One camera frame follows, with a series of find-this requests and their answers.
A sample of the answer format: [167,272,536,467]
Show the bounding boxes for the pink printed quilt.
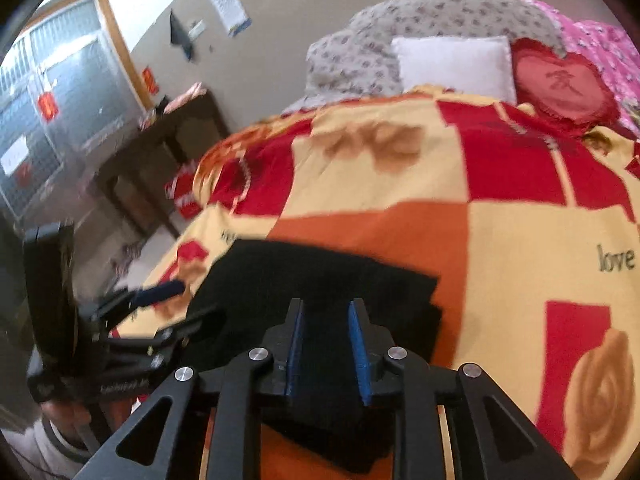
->
[530,0,640,141]

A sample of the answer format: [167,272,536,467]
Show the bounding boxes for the pink folded cloth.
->
[162,82,208,111]

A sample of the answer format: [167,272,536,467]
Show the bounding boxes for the red heart cushion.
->
[511,37,621,137]

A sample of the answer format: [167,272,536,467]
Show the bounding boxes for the black pants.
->
[185,239,443,476]

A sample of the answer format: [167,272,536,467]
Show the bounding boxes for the person's left hand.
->
[40,399,133,441]

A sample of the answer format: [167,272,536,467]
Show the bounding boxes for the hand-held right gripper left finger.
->
[87,298,307,480]

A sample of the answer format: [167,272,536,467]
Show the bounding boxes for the grey floral quilt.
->
[282,0,568,113]

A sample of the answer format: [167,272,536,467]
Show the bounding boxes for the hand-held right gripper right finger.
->
[348,298,576,480]

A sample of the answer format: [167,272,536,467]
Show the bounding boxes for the dark hanging cloth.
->
[169,9,195,61]

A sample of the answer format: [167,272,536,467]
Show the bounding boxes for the glass window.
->
[0,0,136,221]

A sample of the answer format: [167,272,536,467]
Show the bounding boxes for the red shopping bag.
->
[165,162,211,220]

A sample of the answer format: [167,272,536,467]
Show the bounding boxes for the white pillow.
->
[391,36,518,105]

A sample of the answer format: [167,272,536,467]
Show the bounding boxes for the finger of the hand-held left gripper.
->
[92,280,187,321]
[107,307,221,361]

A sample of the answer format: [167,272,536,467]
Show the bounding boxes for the wall calendar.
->
[202,0,251,37]

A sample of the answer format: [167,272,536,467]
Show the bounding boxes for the orange red printed blanket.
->
[110,85,640,480]

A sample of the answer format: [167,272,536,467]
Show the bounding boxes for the dark wooden table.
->
[95,91,231,240]

